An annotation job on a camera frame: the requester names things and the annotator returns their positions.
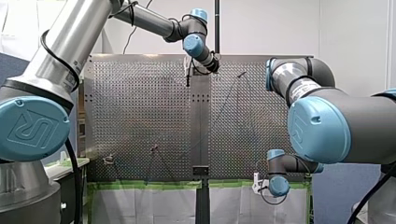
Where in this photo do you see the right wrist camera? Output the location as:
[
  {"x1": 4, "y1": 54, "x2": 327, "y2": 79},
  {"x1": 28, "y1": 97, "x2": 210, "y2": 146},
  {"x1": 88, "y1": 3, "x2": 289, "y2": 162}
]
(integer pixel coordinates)
[{"x1": 251, "y1": 172, "x2": 269, "y2": 196}]

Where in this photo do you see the black upright pole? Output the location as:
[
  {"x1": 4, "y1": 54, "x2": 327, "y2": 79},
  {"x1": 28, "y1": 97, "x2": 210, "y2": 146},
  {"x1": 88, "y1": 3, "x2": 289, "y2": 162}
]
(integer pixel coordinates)
[{"x1": 213, "y1": 0, "x2": 221, "y2": 54}]

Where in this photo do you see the grey board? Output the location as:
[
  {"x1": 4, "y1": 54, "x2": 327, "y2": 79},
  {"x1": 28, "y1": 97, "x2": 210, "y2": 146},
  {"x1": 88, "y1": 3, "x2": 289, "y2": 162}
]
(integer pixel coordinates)
[{"x1": 312, "y1": 162, "x2": 385, "y2": 224}]

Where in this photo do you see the connector holder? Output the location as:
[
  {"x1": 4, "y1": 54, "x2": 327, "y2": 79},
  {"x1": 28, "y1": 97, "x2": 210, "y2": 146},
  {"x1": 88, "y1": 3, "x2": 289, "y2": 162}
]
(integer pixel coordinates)
[{"x1": 102, "y1": 154, "x2": 117, "y2": 166}]

